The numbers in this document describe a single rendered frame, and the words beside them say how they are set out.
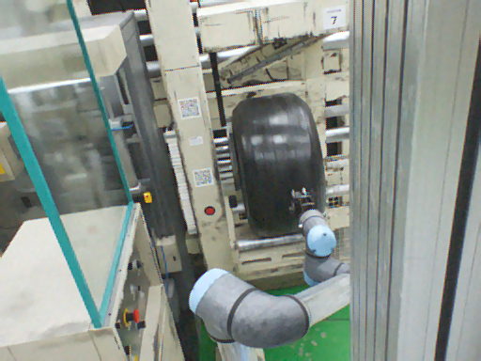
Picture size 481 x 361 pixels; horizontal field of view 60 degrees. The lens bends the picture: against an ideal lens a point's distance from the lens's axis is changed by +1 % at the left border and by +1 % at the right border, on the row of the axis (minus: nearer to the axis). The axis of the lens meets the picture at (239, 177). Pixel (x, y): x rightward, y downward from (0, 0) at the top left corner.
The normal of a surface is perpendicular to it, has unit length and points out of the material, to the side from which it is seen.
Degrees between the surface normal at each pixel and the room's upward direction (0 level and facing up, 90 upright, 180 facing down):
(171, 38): 90
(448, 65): 90
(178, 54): 90
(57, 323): 0
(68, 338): 90
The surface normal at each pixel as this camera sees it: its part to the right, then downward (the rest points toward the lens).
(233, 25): 0.10, 0.47
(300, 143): -0.01, -0.19
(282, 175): 0.05, 0.16
